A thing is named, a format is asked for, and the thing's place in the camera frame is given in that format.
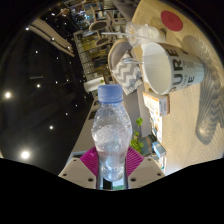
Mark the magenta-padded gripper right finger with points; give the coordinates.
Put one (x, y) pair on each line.
(136, 166)

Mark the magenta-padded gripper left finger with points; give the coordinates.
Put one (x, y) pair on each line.
(87, 166)

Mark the clear blue-capped water bottle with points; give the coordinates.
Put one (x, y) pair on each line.
(111, 133)

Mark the blue tissue pack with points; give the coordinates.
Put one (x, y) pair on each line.
(159, 150)

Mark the group of ceiling lights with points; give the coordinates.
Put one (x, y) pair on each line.
(25, 154)

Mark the white round column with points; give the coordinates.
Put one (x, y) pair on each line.
(93, 85)

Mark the grey white chevron pillow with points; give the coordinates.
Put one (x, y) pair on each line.
(126, 75)

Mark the grey curved sofa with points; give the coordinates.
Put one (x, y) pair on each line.
(116, 53)

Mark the group of dining chairs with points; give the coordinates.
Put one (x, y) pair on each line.
(98, 25)

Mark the flat round red coaster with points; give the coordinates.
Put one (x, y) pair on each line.
(171, 20)

